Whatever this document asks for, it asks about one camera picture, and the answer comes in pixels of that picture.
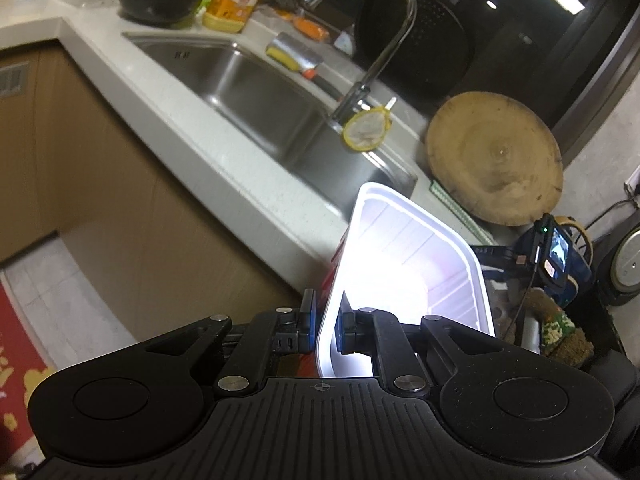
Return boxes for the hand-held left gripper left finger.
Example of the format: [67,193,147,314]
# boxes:
[145,289,319,398]

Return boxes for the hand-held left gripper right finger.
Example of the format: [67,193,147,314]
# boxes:
[336,290,502,398]

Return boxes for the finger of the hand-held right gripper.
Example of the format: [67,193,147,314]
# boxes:
[470,244,533,273]

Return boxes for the red plastic food tray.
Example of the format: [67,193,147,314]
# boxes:
[315,183,497,378]

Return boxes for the black trash bin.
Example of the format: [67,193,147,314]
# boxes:
[490,280,640,461]

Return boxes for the blue rice cooker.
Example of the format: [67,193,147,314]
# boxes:
[492,216,595,310]

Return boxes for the green zigzag cloth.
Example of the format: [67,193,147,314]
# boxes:
[429,180,496,246]

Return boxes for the black rice cooker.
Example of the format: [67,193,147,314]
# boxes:
[595,225,640,306]

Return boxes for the brown crumpled bag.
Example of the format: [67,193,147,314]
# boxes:
[525,287,593,368]

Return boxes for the round wooden cutting board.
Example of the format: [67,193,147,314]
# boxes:
[425,91,565,226]

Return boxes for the yellow rimmed mesh scrubber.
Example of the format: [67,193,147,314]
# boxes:
[341,100,393,152]

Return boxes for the chrome kitchen faucet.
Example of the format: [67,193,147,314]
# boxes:
[300,0,418,126]

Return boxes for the black perforated colander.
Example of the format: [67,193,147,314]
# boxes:
[354,0,475,103]

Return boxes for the stainless steel sink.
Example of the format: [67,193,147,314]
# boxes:
[121,30,418,221]

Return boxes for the yellow sponge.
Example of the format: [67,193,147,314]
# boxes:
[265,45,303,70]

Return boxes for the kitchen cleaver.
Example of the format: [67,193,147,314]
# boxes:
[272,31,346,102]

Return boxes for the red floor mat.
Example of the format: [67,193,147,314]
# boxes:
[0,280,58,436]

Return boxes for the thin black cable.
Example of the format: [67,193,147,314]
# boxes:
[500,260,543,343]

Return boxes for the black power cord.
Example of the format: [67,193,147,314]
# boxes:
[582,197,640,231]

